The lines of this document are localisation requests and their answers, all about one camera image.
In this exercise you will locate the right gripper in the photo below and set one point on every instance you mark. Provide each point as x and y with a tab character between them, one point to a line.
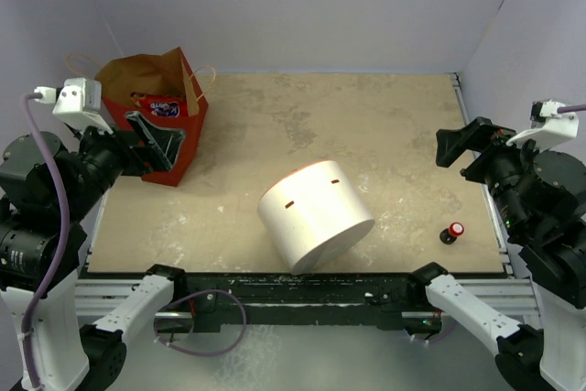
475	135

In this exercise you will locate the red paper bag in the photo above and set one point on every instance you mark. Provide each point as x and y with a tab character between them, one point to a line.
165	74

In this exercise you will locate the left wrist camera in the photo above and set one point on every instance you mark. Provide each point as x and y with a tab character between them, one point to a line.
78	104

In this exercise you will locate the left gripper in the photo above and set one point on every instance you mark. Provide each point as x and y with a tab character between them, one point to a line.
163	142

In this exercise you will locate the red emergency stop button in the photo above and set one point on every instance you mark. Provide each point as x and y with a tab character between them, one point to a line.
450	234

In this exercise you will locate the white cylindrical appliance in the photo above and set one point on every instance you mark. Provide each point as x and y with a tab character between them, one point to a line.
313	215

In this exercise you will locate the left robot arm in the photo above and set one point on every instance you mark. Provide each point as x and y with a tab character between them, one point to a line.
48	191

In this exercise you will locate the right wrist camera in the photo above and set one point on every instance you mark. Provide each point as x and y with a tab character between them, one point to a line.
553	123

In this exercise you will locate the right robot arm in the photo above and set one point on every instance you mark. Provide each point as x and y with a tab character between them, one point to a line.
539	194

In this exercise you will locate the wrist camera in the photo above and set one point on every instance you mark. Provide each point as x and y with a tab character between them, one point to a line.
553	123
78	104

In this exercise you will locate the red cookie snack packet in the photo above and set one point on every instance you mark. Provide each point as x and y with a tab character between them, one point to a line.
171	106

